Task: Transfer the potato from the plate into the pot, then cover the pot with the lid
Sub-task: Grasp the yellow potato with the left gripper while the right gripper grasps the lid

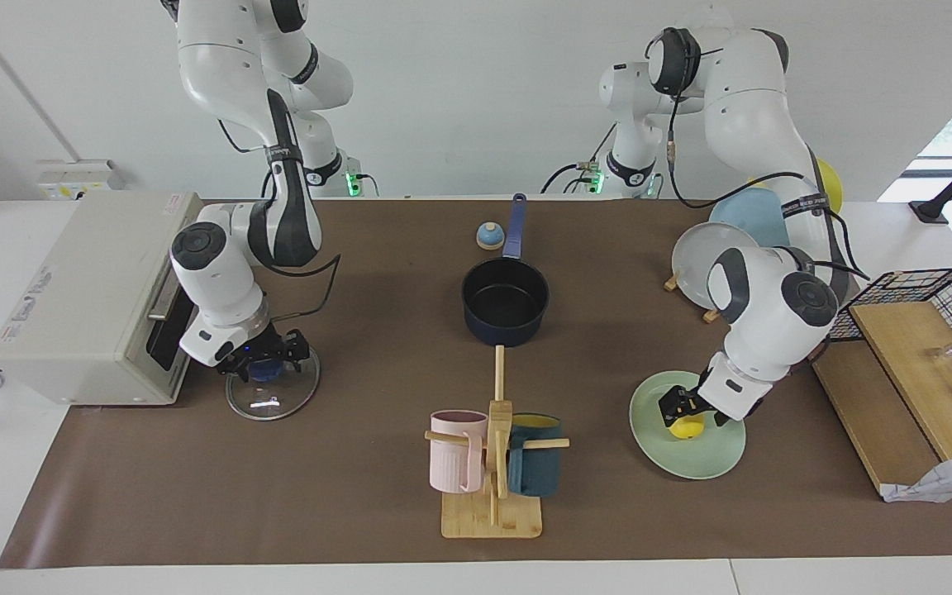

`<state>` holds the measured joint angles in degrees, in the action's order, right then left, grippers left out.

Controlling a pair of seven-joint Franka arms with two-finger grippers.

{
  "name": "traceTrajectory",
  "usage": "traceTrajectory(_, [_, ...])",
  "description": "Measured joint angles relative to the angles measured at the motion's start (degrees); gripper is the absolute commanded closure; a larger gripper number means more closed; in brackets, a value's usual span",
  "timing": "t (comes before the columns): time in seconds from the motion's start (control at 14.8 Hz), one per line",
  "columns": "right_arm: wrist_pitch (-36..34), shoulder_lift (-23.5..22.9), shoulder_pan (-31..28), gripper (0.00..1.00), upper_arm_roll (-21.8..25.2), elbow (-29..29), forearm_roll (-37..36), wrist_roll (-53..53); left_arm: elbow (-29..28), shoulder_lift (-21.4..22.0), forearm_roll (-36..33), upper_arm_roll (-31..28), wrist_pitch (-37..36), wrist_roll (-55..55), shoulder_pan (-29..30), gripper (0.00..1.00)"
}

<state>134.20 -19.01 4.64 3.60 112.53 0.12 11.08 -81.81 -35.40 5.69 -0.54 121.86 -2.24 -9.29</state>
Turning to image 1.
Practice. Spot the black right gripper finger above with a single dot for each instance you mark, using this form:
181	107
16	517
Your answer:
296	345
240	370

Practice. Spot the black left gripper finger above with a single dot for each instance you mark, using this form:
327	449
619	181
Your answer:
721	420
676	405

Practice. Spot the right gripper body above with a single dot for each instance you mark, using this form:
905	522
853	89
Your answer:
224	343

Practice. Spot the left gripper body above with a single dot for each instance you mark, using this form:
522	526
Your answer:
732	388

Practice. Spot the glass lid with blue knob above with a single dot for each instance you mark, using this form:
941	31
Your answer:
278	405

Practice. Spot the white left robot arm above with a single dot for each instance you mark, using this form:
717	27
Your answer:
740	107

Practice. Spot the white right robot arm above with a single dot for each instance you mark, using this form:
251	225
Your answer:
220	66

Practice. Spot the light green plate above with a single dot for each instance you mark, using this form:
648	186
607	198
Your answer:
691	459

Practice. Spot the wooden plate rack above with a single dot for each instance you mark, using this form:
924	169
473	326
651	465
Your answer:
711	315

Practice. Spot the grey plate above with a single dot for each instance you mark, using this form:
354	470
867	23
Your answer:
695	264

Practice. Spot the light blue plate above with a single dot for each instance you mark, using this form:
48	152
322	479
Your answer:
744	219

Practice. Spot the yellow plate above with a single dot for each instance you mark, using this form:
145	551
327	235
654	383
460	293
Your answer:
830	186

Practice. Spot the brown table mat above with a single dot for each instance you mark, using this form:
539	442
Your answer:
344	463

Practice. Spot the dark wooden board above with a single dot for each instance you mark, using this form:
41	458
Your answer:
864	405

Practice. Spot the beige toaster oven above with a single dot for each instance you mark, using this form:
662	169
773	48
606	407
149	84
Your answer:
79	289

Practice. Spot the dark teal mug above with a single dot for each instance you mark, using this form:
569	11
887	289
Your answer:
535	471

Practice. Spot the light wooden cutting board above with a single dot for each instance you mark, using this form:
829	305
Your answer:
897	347

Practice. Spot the dark blue saucepan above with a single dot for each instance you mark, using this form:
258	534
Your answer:
505	326

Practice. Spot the pink mug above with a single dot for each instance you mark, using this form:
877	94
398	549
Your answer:
453	463

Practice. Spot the wooden mug tree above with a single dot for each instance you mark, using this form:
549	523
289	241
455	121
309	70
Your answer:
488	516

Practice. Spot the white patterned cloth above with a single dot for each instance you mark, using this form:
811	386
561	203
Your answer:
951	479

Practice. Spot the white wall power strip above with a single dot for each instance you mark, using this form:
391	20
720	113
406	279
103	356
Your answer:
79	178

